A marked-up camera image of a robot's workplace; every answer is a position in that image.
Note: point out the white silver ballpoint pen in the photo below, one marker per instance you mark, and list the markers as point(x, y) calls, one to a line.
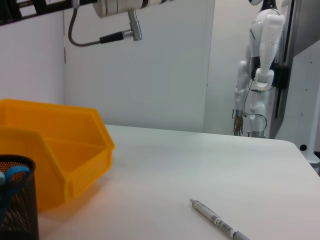
point(215, 218)

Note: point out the blue scissors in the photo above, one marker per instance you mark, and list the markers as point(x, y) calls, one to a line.
point(15, 175)

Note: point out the black mesh pen holder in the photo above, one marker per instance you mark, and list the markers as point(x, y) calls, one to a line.
point(20, 200)

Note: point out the metallic humanoid hand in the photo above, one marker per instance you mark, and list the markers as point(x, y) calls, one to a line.
point(238, 125)

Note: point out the yellow plastic bin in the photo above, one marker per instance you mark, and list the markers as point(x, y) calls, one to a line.
point(62, 140)

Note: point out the white black robot head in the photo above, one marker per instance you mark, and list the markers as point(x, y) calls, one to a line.
point(255, 2)

